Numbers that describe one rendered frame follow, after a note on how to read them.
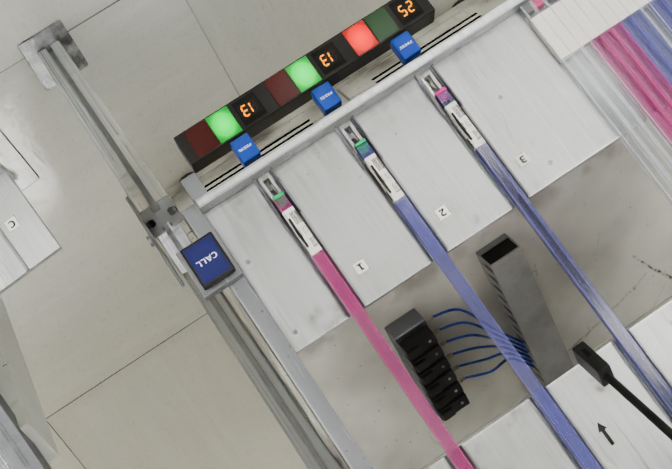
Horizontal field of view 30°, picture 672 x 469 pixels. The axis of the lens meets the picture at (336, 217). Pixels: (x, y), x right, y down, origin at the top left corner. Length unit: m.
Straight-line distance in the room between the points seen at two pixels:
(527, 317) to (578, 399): 0.40
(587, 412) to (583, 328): 0.53
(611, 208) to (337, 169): 0.53
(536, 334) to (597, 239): 0.16
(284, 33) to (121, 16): 0.29
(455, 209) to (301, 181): 0.18
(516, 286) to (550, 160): 0.34
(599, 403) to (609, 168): 0.50
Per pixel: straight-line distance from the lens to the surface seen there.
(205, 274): 1.35
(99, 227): 2.20
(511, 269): 1.71
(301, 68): 1.47
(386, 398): 1.77
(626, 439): 1.38
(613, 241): 1.84
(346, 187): 1.41
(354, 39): 1.48
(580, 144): 1.44
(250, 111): 1.45
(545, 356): 1.81
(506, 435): 1.36
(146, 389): 2.39
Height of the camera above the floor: 1.94
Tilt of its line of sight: 56 degrees down
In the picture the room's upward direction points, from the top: 136 degrees clockwise
